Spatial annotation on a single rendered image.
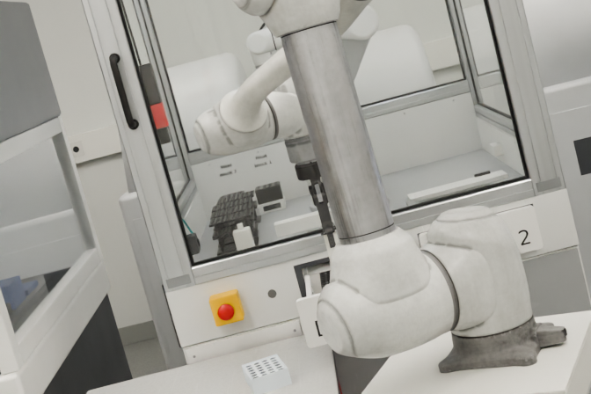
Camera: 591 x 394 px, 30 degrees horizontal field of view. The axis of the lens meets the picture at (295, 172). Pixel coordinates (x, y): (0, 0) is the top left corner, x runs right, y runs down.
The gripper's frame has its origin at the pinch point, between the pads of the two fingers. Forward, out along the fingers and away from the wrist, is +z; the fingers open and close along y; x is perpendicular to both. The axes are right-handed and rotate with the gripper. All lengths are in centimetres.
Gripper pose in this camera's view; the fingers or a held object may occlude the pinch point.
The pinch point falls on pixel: (332, 246)
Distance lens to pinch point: 249.0
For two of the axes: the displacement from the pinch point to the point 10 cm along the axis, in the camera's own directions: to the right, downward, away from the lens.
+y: -0.1, -1.4, 9.9
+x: -9.7, 2.6, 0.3
